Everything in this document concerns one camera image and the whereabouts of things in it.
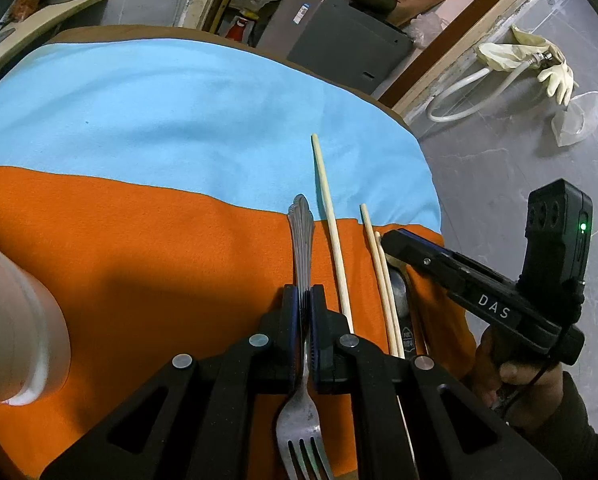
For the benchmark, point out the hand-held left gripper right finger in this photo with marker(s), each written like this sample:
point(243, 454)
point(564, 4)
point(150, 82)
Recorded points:
point(404, 420)

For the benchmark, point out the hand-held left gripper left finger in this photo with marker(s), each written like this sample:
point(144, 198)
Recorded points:
point(214, 410)

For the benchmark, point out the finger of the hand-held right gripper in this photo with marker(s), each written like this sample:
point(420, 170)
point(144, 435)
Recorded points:
point(429, 260)

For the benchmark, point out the steel spoon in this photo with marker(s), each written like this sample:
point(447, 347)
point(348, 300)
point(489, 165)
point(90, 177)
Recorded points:
point(401, 302)

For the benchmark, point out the steel fork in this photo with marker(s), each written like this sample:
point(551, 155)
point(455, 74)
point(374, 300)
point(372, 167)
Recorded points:
point(301, 240)

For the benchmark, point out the white plastic utensil basket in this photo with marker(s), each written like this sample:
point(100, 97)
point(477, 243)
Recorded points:
point(14, 330)

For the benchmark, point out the person's right forearm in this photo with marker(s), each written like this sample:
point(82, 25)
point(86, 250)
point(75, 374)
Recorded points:
point(569, 425)

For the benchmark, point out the person's right hand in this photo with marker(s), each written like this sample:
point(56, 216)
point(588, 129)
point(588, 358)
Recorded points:
point(519, 385)

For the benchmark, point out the white mesh bag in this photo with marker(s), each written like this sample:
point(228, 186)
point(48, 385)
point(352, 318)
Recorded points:
point(579, 120)

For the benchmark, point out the grey cabinet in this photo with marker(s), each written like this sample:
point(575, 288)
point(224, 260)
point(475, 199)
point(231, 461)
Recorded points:
point(339, 40)

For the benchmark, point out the striped blanket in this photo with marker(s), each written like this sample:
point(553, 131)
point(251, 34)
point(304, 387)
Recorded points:
point(154, 160)

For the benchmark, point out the brown cutting board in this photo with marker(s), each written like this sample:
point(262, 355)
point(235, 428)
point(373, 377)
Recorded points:
point(419, 2)

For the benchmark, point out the red bottle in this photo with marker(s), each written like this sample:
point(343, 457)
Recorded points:
point(238, 30)

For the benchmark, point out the wooden door frame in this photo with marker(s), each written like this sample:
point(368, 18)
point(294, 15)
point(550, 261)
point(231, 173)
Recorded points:
point(479, 25)

